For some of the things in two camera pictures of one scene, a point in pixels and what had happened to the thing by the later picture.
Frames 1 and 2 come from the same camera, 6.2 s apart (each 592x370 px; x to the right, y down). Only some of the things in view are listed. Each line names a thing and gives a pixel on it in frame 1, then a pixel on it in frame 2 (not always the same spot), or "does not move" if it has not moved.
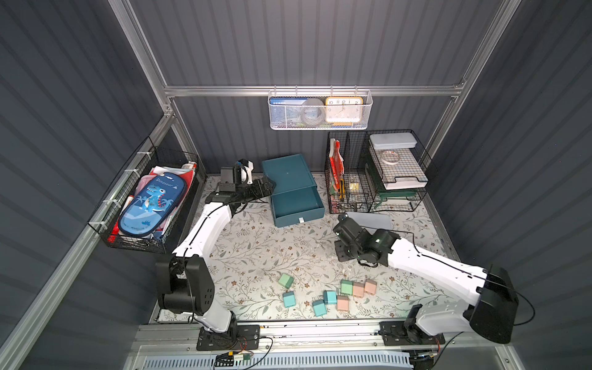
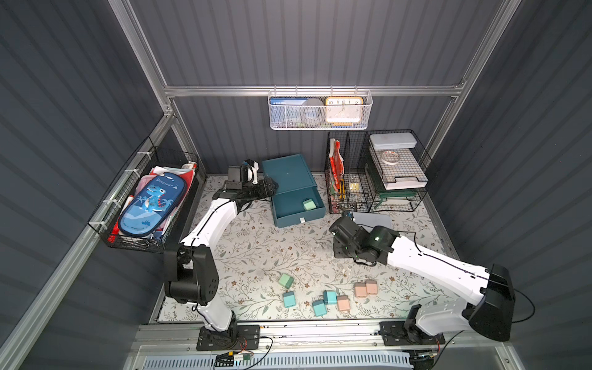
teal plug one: (289, 299) does not move
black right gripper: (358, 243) does not move
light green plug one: (286, 280) does not move
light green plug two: (347, 287) -> (309, 204)
